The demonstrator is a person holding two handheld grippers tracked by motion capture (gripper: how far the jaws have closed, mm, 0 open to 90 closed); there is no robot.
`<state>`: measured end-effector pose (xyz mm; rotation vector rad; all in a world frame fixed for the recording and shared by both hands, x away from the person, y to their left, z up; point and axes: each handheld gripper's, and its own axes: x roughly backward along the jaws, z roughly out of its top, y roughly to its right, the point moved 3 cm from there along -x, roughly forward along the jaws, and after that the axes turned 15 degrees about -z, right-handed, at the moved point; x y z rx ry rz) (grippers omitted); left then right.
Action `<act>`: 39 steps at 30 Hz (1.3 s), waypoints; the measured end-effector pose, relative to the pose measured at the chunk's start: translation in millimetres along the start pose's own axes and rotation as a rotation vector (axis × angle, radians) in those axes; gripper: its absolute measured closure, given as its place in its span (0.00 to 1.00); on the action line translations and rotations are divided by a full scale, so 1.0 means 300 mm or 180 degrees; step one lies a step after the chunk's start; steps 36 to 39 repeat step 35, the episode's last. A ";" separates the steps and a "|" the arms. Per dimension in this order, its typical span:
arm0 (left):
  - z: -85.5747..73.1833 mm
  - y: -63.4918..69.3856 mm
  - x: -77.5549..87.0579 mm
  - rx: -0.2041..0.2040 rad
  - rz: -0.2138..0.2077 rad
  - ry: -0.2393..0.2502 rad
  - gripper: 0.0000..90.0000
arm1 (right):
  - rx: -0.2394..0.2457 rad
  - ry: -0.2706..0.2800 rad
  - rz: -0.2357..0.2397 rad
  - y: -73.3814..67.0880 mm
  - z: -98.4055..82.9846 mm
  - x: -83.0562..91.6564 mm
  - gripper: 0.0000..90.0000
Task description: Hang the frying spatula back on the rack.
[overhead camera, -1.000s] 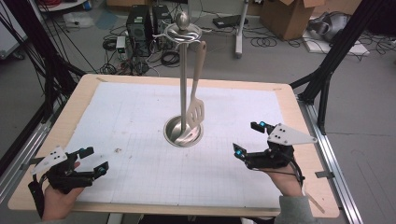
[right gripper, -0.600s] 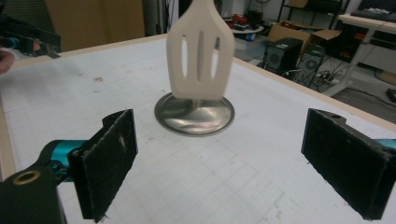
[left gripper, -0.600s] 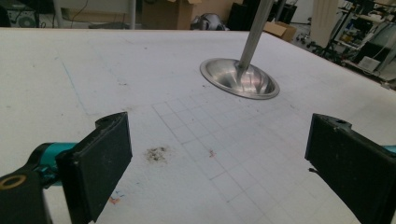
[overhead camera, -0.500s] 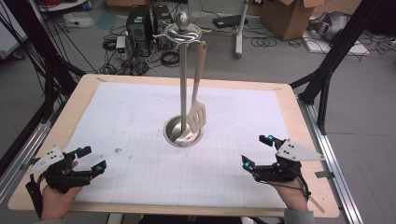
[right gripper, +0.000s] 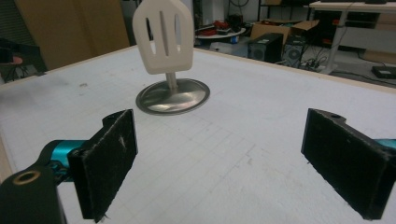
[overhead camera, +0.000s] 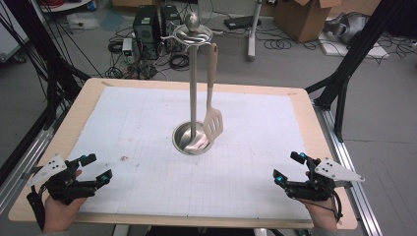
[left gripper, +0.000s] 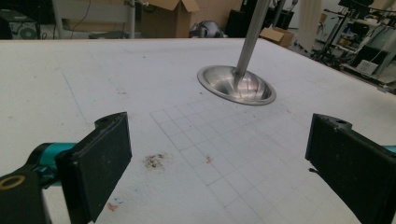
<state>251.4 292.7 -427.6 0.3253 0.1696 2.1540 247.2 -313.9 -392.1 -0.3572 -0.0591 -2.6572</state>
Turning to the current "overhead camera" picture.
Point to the flat black device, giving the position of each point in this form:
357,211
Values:
241,21

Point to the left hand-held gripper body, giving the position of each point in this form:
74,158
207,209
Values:
62,188

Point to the black computer tower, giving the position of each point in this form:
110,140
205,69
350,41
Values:
146,29
169,21

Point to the white foam board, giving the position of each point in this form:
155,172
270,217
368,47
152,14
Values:
360,50

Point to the black metal frame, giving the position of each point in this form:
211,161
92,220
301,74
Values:
52,82
341,82

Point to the white grid mat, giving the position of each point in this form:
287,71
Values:
147,131

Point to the large open cardboard box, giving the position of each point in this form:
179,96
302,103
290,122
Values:
301,19

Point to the grey backpack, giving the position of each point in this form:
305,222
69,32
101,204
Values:
350,28

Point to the metal utensil stand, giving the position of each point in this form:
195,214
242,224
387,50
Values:
193,98

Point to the aluminium rail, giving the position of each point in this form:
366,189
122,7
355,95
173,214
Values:
23,164
354,183

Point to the beige slotted spatula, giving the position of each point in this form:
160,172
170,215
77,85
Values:
213,126

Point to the person's left hand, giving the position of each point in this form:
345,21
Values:
59,216

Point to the person's right hand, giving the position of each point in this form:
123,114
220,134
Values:
323,213

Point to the white power adapter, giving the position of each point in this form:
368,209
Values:
127,47

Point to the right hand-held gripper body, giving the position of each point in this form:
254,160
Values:
318,190

